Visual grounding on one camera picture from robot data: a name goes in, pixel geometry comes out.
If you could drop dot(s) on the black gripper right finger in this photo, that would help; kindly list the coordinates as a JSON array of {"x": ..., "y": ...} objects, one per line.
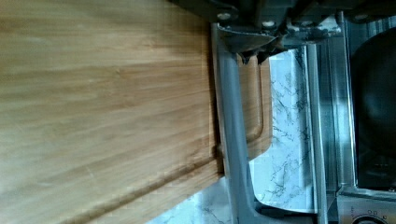
[{"x": 294, "y": 36}]

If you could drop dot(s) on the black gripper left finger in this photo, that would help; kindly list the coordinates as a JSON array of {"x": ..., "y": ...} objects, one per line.
[{"x": 245, "y": 43}]

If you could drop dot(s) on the stainless steel toaster oven door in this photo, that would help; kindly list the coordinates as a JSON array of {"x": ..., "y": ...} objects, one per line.
[{"x": 311, "y": 155}]

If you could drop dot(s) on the bamboo cutting board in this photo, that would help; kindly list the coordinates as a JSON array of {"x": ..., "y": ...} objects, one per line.
[{"x": 108, "y": 110}]

